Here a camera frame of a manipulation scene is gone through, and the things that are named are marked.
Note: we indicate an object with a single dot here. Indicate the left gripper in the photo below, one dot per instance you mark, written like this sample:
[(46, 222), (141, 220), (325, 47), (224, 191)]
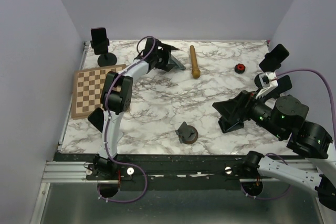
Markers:
[(166, 51)]

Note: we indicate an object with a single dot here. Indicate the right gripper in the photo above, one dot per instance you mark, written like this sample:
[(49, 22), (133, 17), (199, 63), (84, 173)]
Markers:
[(242, 101)]

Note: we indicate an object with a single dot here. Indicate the blue phone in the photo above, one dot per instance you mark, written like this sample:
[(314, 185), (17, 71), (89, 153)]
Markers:
[(232, 127)]

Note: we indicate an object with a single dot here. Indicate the black phone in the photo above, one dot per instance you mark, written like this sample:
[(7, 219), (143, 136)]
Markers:
[(96, 118)]

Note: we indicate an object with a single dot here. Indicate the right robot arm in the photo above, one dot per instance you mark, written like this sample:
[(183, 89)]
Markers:
[(286, 120)]

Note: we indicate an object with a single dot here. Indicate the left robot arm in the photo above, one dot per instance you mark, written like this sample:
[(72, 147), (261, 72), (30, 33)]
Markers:
[(116, 98)]

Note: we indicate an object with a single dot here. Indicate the black folding stand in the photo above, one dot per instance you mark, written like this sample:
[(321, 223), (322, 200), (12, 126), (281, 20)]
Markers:
[(221, 123)]

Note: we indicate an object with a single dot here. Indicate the black rear-right pole stand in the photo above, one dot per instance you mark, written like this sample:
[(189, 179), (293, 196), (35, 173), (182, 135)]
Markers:
[(263, 80)]

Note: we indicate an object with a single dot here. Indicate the round wooden base stand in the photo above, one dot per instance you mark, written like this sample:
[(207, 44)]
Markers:
[(187, 134)]

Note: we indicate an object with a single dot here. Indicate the black rear-left pole stand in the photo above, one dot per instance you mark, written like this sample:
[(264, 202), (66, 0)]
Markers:
[(105, 58)]

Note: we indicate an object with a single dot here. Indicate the silver phone stand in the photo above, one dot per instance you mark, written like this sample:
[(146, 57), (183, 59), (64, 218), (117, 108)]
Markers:
[(120, 135)]

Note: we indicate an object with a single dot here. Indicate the wooden rolling pin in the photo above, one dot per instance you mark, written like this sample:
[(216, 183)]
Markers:
[(195, 69)]

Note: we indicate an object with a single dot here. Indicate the red black knob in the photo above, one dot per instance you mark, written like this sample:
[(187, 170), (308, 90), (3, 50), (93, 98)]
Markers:
[(240, 68)]

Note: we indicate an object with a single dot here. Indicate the wooden chessboard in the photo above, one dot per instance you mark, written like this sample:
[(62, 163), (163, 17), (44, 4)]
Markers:
[(87, 88)]

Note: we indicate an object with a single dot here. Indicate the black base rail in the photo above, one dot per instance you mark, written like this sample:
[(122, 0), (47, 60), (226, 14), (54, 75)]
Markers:
[(171, 172)]

